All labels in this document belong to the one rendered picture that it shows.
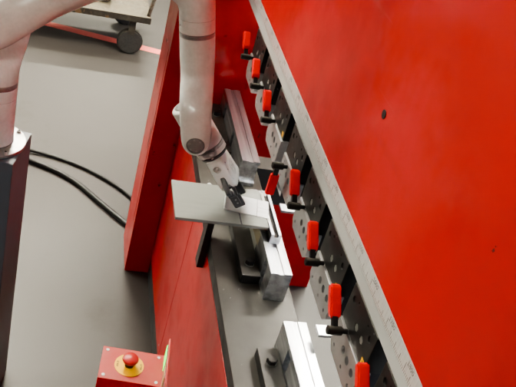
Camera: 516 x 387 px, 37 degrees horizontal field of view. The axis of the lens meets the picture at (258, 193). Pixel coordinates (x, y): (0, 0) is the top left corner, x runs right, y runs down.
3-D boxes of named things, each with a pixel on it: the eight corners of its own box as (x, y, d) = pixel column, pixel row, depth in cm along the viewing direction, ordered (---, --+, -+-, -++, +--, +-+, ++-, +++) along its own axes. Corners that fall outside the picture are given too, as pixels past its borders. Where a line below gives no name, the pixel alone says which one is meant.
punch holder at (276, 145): (264, 137, 218) (279, 85, 209) (292, 141, 220) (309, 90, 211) (273, 166, 205) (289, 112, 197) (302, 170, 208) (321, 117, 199)
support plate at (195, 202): (170, 182, 220) (171, 179, 220) (258, 193, 227) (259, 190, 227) (174, 219, 206) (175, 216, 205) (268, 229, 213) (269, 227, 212)
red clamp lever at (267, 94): (262, 87, 210) (261, 120, 207) (277, 90, 211) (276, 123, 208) (261, 90, 212) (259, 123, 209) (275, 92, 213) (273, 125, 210)
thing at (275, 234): (257, 200, 227) (259, 193, 226) (267, 202, 228) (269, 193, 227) (268, 243, 211) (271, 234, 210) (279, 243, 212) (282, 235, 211)
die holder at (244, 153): (218, 110, 290) (224, 87, 285) (233, 112, 292) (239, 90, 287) (236, 184, 250) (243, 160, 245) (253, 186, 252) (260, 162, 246)
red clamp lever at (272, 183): (262, 191, 198) (272, 160, 193) (277, 193, 199) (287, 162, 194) (263, 195, 196) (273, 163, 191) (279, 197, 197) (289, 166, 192)
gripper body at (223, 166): (223, 153, 203) (241, 186, 209) (224, 135, 212) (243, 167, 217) (197, 164, 205) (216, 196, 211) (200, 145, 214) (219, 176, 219)
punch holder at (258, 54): (245, 74, 250) (257, 27, 241) (269, 78, 252) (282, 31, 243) (251, 95, 238) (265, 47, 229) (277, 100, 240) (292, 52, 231)
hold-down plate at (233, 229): (226, 217, 233) (228, 209, 232) (243, 219, 235) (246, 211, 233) (239, 282, 209) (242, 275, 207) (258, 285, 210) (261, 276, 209)
